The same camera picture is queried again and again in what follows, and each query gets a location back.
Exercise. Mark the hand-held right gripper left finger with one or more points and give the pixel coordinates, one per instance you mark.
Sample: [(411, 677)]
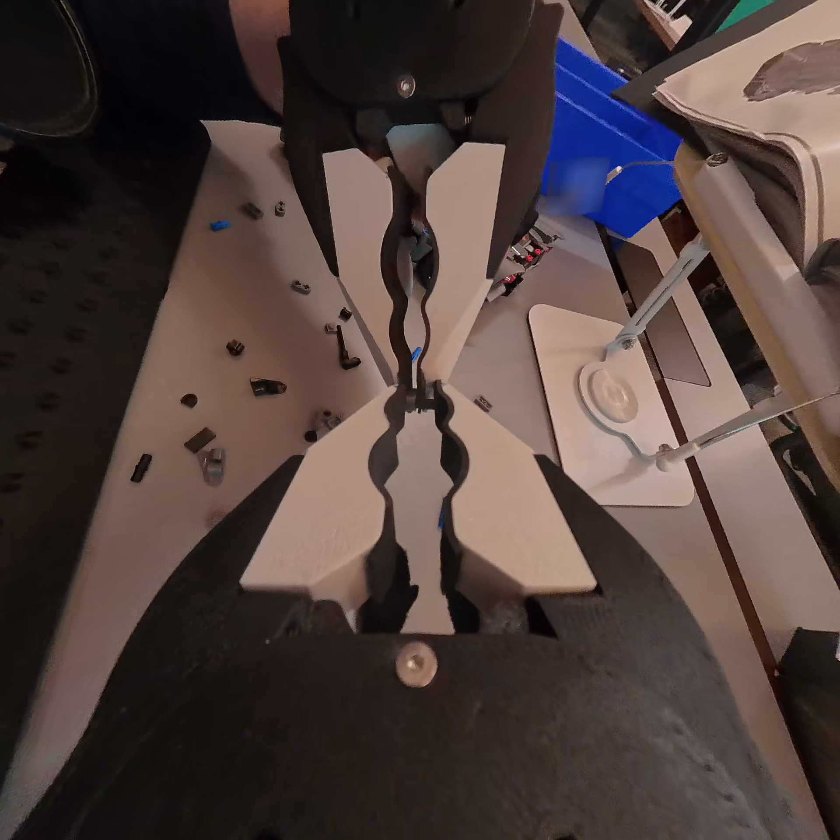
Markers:
[(315, 525)]

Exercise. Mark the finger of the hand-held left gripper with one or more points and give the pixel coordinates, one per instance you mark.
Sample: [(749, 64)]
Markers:
[(358, 223), (463, 229)]

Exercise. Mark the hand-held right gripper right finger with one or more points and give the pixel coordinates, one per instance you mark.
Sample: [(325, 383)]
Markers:
[(518, 525)]

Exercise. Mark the small lego axle assembly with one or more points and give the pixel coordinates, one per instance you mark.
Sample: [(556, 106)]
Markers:
[(420, 399)]

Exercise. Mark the partly built lego car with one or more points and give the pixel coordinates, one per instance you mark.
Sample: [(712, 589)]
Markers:
[(528, 253)]

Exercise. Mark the grey lego piece cluster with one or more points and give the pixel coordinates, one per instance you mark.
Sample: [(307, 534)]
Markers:
[(326, 418)]

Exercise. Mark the long black lego axle connector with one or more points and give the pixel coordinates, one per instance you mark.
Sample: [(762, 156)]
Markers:
[(346, 348)]

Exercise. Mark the dark lego tile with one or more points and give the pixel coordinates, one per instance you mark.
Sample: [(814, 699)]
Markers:
[(200, 439)]

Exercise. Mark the black lego wedge piece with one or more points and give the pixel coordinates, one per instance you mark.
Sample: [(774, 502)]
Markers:
[(267, 386)]

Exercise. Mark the black lego pin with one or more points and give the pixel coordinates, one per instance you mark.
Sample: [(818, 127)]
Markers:
[(141, 468)]

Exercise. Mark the lego instruction booklet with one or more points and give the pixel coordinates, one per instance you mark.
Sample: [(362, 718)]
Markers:
[(735, 52)]

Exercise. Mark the white book stand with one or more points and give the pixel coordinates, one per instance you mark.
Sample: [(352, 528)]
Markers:
[(571, 367)]

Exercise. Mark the blue storage bin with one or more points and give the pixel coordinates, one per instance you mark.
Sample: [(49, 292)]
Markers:
[(590, 98)]

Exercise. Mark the black chair armrest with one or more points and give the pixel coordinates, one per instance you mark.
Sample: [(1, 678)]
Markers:
[(39, 65)]

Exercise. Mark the grey lego bracket piece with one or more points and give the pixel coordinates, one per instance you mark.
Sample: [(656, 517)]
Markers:
[(213, 466)]

